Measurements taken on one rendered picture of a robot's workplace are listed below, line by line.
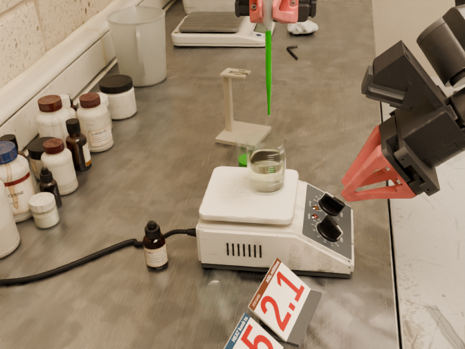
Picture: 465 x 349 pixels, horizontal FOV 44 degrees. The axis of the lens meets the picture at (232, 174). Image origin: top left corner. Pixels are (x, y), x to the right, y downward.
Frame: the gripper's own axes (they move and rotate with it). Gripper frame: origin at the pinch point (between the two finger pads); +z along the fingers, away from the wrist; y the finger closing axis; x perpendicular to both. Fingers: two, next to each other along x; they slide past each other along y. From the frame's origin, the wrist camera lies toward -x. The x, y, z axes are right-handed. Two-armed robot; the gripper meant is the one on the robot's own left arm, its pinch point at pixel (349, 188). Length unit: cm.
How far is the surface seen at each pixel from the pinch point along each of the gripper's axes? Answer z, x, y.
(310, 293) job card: 11.4, 7.4, 4.5
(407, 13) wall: -1, 31, -148
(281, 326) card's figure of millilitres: 13.0, 4.9, 11.1
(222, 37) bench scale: 31, -12, -84
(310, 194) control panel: 8.4, 2.3, -8.8
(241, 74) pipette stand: 14.9, -11.3, -35.7
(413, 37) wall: 2, 39, -148
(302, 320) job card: 11.9, 6.9, 9.1
